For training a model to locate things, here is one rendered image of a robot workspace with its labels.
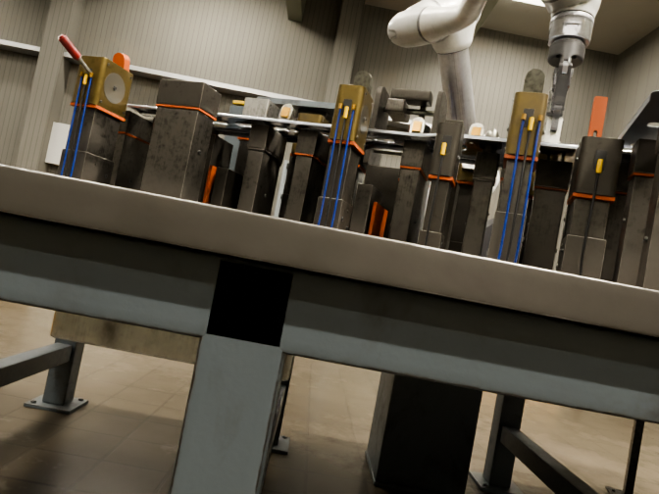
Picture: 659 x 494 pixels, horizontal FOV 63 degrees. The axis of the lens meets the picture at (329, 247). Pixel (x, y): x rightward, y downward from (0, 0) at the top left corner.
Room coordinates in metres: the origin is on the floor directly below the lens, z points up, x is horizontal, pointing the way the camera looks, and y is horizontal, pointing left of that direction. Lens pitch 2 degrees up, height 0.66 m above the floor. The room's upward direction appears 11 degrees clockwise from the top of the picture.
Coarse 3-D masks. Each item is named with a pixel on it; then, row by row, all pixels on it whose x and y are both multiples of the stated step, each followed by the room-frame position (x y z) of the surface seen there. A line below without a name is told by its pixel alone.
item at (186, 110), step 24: (168, 96) 1.23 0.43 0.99; (192, 96) 1.21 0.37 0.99; (216, 96) 1.25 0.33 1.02; (168, 120) 1.23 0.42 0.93; (192, 120) 1.21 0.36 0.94; (168, 144) 1.22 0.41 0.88; (192, 144) 1.21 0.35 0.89; (168, 168) 1.22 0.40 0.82; (192, 168) 1.23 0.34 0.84; (168, 192) 1.21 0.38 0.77; (192, 192) 1.24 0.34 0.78
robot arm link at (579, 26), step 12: (564, 12) 1.13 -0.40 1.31; (576, 12) 1.12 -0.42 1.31; (552, 24) 1.16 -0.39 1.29; (564, 24) 1.13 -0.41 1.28; (576, 24) 1.12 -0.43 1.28; (588, 24) 1.13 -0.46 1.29; (552, 36) 1.15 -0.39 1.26; (564, 36) 1.14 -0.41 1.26; (576, 36) 1.13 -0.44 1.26; (588, 36) 1.13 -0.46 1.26
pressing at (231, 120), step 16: (144, 112) 1.48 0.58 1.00; (224, 128) 1.49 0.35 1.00; (240, 128) 1.46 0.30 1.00; (304, 128) 1.32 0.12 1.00; (320, 128) 1.29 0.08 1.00; (368, 128) 1.20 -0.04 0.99; (368, 144) 1.36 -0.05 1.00; (384, 144) 1.32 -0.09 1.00; (400, 144) 1.31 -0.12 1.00; (432, 144) 1.24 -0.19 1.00; (464, 144) 1.19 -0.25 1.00; (480, 144) 1.17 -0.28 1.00; (496, 144) 1.14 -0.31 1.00; (544, 144) 1.05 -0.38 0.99; (560, 144) 1.05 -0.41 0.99; (464, 160) 1.32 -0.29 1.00; (560, 160) 1.17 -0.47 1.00; (624, 160) 1.08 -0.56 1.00
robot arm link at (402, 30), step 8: (424, 0) 1.61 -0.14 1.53; (432, 0) 1.60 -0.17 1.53; (408, 8) 1.62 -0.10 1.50; (416, 8) 1.56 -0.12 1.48; (424, 8) 1.53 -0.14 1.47; (400, 16) 1.59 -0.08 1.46; (408, 16) 1.56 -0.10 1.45; (416, 16) 1.53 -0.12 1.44; (392, 24) 1.62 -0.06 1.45; (400, 24) 1.58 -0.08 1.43; (408, 24) 1.55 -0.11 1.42; (416, 24) 1.53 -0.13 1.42; (392, 32) 1.64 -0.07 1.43; (400, 32) 1.59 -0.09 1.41; (408, 32) 1.57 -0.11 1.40; (416, 32) 1.55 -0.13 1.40; (392, 40) 1.66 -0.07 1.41; (400, 40) 1.62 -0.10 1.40; (408, 40) 1.59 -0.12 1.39; (416, 40) 1.57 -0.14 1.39; (424, 40) 1.56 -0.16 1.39
